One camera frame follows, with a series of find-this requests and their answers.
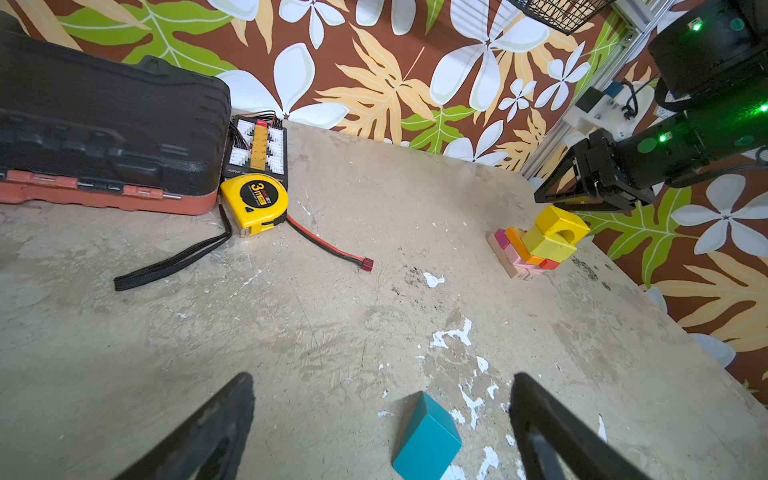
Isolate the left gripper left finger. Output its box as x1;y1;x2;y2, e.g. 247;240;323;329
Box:
117;372;255;479

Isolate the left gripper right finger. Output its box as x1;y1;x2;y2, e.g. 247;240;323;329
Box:
508;372;649;480

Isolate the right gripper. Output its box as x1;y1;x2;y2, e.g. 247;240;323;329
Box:
534;90;767;212

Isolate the yellow arch block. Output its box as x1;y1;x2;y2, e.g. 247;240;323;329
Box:
535;205;590;245

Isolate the yellow cube block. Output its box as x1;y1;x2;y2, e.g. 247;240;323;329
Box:
522;226;577;263

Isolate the red wood block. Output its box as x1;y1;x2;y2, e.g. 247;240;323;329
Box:
539;259;560;270

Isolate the orange cylinder block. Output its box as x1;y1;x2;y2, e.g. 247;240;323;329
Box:
506;227;543;266

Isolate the pink wood block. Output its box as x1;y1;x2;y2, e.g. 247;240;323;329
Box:
503;244;545;278

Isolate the natural wood block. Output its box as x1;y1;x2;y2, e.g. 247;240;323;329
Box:
487;232;533;281

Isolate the teal wood block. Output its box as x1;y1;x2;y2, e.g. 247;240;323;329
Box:
392;391;462;480

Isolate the magenta wood block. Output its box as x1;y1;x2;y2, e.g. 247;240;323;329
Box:
494;229;510;250

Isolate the yellow tape measure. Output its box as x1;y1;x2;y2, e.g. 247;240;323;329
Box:
220;173;289;237

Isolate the black tool case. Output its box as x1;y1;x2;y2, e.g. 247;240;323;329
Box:
1;14;231;216

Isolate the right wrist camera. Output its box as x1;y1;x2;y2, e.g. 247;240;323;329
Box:
563;80;653;141

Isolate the black wire basket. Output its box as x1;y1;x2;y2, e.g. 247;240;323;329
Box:
509;0;615;35

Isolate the red black cable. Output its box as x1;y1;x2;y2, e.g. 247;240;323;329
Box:
286;214;375;272

